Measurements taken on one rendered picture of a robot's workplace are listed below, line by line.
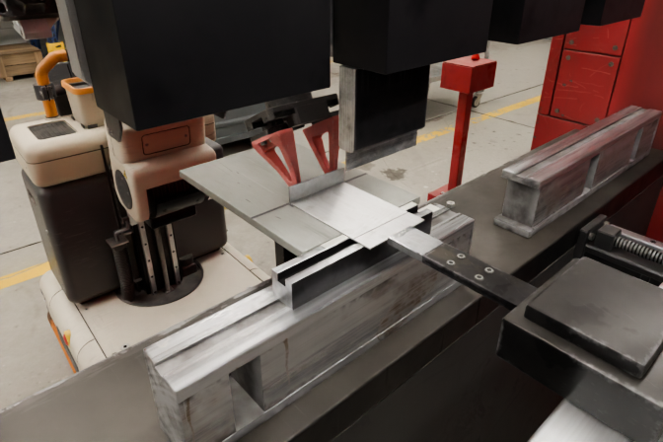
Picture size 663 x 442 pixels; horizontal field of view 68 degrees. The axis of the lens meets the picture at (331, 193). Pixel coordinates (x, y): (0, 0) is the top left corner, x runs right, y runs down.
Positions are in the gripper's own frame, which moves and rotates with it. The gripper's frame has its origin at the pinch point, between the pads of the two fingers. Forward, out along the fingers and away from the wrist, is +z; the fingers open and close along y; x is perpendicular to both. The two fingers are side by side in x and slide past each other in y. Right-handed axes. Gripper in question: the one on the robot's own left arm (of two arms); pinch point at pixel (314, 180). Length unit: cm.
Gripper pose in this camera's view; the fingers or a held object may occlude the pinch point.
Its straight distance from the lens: 59.7
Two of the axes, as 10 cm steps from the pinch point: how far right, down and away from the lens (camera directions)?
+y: 7.6, -2.9, 5.8
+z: 3.0, 9.5, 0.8
